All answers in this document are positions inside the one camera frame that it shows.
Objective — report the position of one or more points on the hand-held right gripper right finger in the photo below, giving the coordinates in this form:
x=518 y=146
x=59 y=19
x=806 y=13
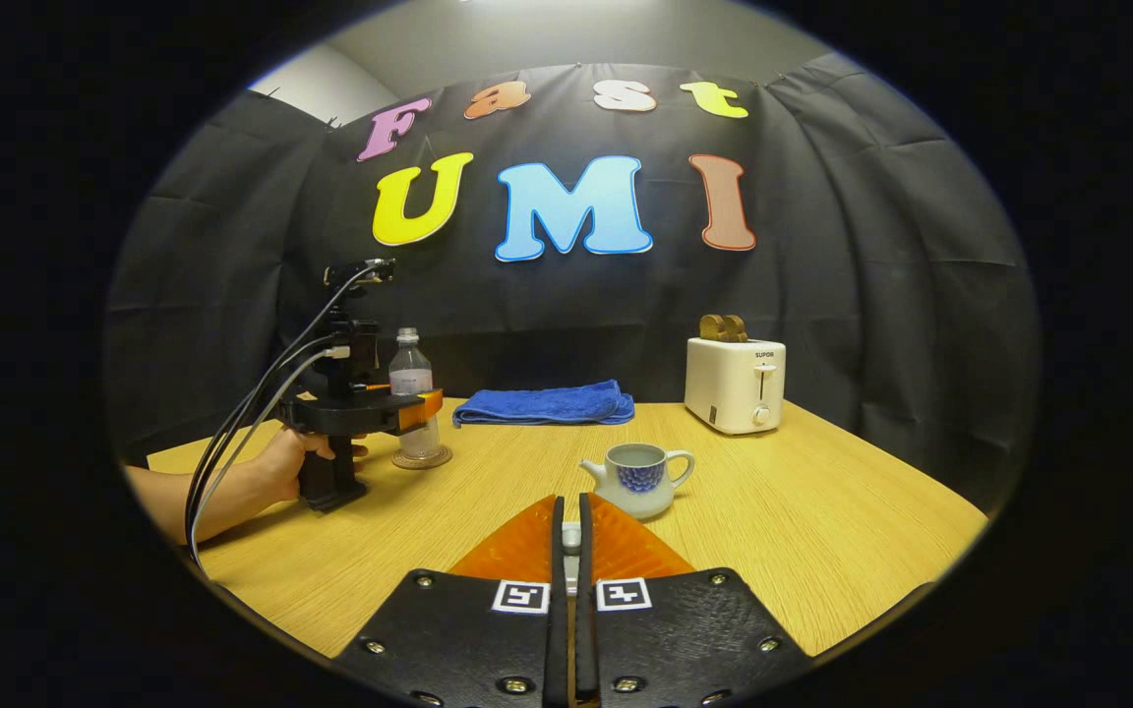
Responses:
x=685 y=639

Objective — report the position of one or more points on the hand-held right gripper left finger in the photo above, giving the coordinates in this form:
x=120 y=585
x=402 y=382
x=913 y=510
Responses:
x=458 y=639

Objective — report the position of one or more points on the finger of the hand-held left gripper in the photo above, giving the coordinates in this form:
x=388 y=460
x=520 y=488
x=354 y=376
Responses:
x=419 y=408

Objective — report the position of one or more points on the clear plastic water bottle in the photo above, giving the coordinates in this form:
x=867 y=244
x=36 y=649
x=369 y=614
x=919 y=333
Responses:
x=411 y=369

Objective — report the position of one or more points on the round coaster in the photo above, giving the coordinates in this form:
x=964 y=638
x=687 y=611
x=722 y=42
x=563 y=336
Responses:
x=424 y=460

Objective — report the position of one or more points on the white blue-patterned teacup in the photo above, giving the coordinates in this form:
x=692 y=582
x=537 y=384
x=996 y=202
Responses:
x=637 y=482

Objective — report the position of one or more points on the blue folded towel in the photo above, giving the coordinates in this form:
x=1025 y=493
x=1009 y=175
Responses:
x=542 y=403

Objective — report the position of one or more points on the white toaster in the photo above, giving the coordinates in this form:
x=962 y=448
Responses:
x=729 y=383

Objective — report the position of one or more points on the brown toast slice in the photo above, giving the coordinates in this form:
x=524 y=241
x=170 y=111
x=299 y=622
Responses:
x=724 y=327

